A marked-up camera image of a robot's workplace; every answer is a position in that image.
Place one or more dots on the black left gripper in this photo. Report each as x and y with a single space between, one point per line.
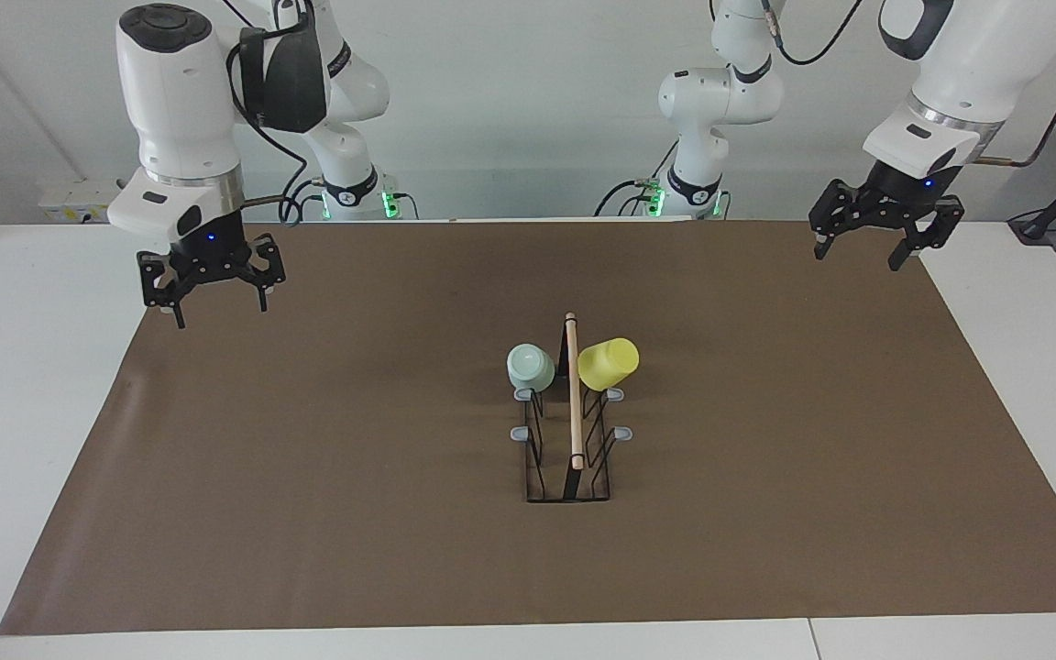
902 191

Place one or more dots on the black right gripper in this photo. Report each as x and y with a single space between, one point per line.
209 246

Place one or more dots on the yellow plastic cup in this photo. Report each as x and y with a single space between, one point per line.
609 363

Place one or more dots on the pale green plastic cup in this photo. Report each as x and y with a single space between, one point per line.
530 367

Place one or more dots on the white power strip box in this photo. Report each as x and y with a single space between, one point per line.
70 203

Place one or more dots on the brown table mat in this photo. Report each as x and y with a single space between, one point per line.
308 513

